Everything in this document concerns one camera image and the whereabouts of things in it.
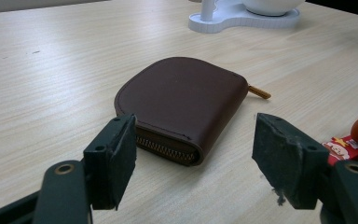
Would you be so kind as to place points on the brown leather zip wallet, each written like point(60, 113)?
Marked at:
point(183, 107)

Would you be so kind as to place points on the white bowl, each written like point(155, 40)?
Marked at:
point(273, 6)

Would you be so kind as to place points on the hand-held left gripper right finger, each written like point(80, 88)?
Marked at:
point(287, 158)

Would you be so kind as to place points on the red snack packet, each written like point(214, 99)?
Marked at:
point(343, 148)

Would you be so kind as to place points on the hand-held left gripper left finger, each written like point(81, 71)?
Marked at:
point(110, 161)

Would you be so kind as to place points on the white stand base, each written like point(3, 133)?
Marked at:
point(240, 18)

